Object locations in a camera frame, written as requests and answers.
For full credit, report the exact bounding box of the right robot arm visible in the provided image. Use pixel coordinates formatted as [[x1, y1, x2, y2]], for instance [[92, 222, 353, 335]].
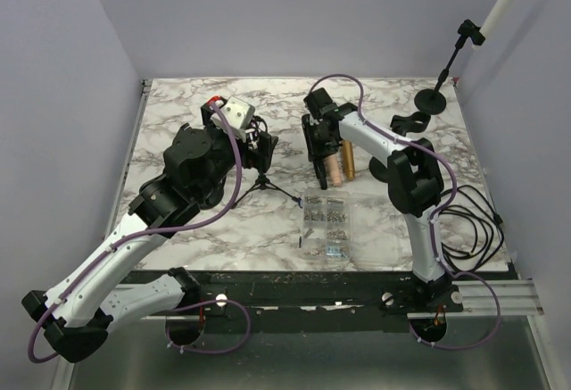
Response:
[[302, 88, 450, 311]]

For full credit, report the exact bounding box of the round base mic stand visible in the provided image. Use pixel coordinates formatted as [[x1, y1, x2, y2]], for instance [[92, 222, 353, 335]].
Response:
[[368, 112, 433, 182], [414, 19, 485, 115]]

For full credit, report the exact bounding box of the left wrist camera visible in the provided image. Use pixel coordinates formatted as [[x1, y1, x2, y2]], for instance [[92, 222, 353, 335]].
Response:
[[215, 96, 255, 142]]

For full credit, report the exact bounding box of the clear plastic screw box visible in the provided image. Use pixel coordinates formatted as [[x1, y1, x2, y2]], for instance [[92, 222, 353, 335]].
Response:
[[298, 188, 404, 270]]

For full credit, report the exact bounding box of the black microphone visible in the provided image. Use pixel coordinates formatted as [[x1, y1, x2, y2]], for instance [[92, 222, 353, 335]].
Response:
[[313, 158, 327, 190]]

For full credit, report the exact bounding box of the black cable bundle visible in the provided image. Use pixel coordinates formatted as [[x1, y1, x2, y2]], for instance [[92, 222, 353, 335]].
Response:
[[434, 184, 508, 270]]

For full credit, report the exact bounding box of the gold microphone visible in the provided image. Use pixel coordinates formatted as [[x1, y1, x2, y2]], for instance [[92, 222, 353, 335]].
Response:
[[342, 140, 355, 181]]

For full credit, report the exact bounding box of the black tripod mic stand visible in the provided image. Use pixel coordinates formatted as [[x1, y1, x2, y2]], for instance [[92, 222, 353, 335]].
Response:
[[231, 115, 299, 210]]

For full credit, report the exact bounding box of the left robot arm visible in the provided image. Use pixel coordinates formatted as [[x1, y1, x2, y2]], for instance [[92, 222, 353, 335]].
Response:
[[21, 96, 261, 363]]

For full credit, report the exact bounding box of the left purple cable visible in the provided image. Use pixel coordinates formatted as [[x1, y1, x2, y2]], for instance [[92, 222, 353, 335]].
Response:
[[27, 97, 253, 364]]

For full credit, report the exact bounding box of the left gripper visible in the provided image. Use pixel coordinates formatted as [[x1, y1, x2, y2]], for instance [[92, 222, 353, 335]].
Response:
[[194, 108, 277, 202]]

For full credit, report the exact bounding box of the aluminium mounting rail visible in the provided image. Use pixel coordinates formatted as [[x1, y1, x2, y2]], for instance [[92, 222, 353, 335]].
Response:
[[111, 278, 546, 319]]

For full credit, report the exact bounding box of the pink microphone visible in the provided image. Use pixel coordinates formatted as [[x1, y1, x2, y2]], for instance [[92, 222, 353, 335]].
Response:
[[324, 154, 342, 187]]

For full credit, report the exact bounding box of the purple cable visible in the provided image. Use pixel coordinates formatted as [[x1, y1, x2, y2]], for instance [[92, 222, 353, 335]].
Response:
[[307, 72, 501, 351], [27, 97, 253, 364]]

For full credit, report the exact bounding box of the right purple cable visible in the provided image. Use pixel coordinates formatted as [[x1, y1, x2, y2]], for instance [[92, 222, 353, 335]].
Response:
[[307, 72, 501, 351]]

